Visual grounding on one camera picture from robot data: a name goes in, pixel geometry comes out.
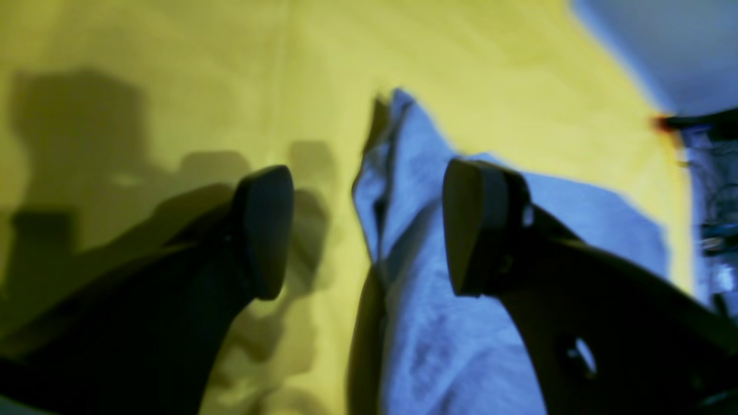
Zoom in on grey t-shirt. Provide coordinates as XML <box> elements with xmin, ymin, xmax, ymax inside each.
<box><xmin>353</xmin><ymin>88</ymin><xmax>669</xmax><ymax>414</ymax></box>

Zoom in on yellow table cloth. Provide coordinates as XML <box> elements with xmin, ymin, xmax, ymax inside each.
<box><xmin>2</xmin><ymin>1</ymin><xmax>694</xmax><ymax>414</ymax></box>

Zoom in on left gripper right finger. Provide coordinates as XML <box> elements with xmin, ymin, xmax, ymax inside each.
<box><xmin>442</xmin><ymin>159</ymin><xmax>737</xmax><ymax>414</ymax></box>

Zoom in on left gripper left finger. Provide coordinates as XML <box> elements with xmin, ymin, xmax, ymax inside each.
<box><xmin>2</xmin><ymin>165</ymin><xmax>295</xmax><ymax>414</ymax></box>

